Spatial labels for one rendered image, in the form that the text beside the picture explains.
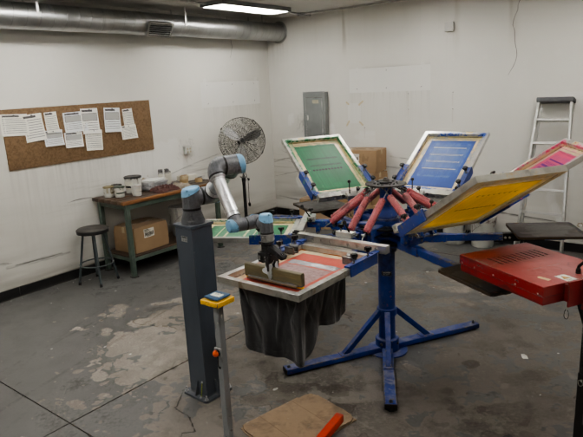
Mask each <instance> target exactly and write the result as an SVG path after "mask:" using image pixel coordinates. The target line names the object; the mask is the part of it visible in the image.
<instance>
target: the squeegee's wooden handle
mask: <svg viewBox="0 0 583 437"><path fill-rule="evenodd" d="M264 268H265V265H262V264H255V263H251V262H245V272H246V275H249V274H250V275H254V276H257V277H264V278H269V277H268V275H267V274H265V273H264V272H263V271H262V269H264ZM272 280H277V281H280V282H285V283H288V284H296V285H297V286H298V287H300V288H302V287H304V286H305V275H304V273H301V272H296V271H288V270H285V269H280V268H276V267H272Z"/></svg>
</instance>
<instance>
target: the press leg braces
mask: <svg viewBox="0 0 583 437"><path fill-rule="evenodd" d="M396 313H397V314H398V315H399V316H400V317H401V318H403V319H404V320H405V321H407V322H408V323H410V324H411V325H412V326H413V327H415V328H416V329H418V330H419V331H420V333H417V334H418V335H419V336H421V337H424V336H430V335H434V333H432V332H430V331H429V330H426V329H425V328H424V327H422V326H421V325H420V324H419V323H417V322H416V321H414V320H413V319H412V318H411V317H409V316H408V315H407V314H405V313H404V312H403V311H401V310H400V309H399V308H397V307H396ZM379 317H380V311H379V310H376V311H375V312H374V313H373V314H372V316H371V317H370V318H369V319H368V321H367V322H366V323H365V324H364V326H363V327H362V328H361V329H360V330H359V331H358V332H357V334H356V335H355V336H354V337H353V338H352V340H351V341H350V342H349V343H348V345H347V346H346V347H345V348H344V350H343V351H340V352H338V353H339V354H340V355H341V356H346V355H352V354H356V353H355V352H354V351H353V349H354V348H355V347H356V346H357V344H358V343H359V342H360V340H361V339H362V338H363V337H364V335H365V334H366V333H367V332H368V330H369V329H370V328H371V327H372V325H373V324H374V323H375V322H376V320H377V319H378V318H379ZM384 321H385V349H386V361H383V369H394V364H393V362H392V361H391V333H390V313H389V312H384Z"/></svg>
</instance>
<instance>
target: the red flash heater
mask: <svg viewBox="0 0 583 437"><path fill-rule="evenodd" d="M582 261H583V260H582V259H579V258H574V257H571V256H568V255H566V254H563V253H559V252H557V251H552V250H549V249H546V248H543V247H540V246H538V245H532V244H529V243H527V242H525V243H520V244H516V245H507V246H502V247H497V248H493V249H487V250H483V251H474V252H470V253H465V254H461V255H460V264H461V271H464V272H466V273H468V274H470V275H472V276H474V277H478V278H480V279H482V280H484V281H486V282H489V283H491V284H493V285H496V286H498V287H500V288H502V289H504V290H508V291H510V292H512V293H514V294H516V295H518V296H520V297H524V298H526V299H528V300H530V301H532V302H535V303H537V304H540V305H542V306H543V305H547V304H550V303H558V302H561V301H566V302H567V307H568V308H569V307H573V306H576V305H580V304H582V296H583V265H582V266H581V267H580V268H581V274H577V273H575V272H576V268H577V266H578V264H580V263H581V262H582Z"/></svg>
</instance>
